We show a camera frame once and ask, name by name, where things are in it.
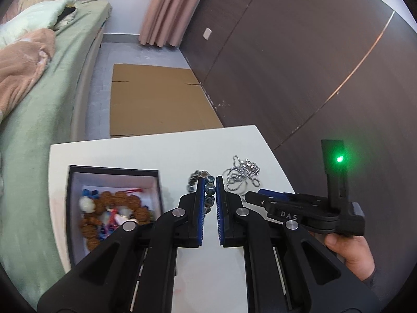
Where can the flat brown cardboard sheet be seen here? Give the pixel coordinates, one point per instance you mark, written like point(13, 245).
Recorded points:
point(156, 97)

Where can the pink curtain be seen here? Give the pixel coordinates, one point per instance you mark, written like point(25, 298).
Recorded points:
point(172, 6)

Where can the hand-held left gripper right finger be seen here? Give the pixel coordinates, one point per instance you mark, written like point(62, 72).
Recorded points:
point(220, 208)

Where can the black jewelry box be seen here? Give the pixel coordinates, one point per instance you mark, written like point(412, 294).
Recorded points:
point(75, 202)

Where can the green bed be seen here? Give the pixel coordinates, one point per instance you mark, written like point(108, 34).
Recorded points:
point(39, 143)

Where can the pale green pillow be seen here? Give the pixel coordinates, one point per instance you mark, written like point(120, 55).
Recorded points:
point(29, 22)

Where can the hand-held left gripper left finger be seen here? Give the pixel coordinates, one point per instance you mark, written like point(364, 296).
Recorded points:
point(199, 208)

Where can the person's right hand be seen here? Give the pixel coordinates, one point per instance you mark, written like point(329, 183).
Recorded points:
point(355, 254)

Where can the white wall socket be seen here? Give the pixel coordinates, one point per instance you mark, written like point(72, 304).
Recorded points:
point(207, 33)

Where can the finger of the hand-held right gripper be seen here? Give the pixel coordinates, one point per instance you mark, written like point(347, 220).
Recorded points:
point(288, 215)
point(273, 193)

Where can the pink flowered fleece blanket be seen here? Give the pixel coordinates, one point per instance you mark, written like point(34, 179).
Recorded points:
point(19, 65)

